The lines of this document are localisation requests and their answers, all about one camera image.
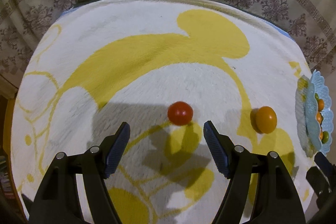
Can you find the small orange tomato in basket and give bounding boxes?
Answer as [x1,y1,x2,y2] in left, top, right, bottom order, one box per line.
[316,112,322,124]

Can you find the small red cherry tomato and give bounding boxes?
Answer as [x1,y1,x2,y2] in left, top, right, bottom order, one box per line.
[167,101,194,126]

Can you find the orange green tomato in basket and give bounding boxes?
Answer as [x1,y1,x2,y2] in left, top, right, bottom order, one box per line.
[315,93,325,112]

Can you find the green cherry tomato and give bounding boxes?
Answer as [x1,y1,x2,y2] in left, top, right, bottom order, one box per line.
[322,131,329,144]

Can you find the white yellow patterned towel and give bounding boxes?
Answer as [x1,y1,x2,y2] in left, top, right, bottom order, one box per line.
[11,0,313,223]

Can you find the blue plastic lattice basket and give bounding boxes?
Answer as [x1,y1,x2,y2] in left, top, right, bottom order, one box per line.
[295,70,334,158]

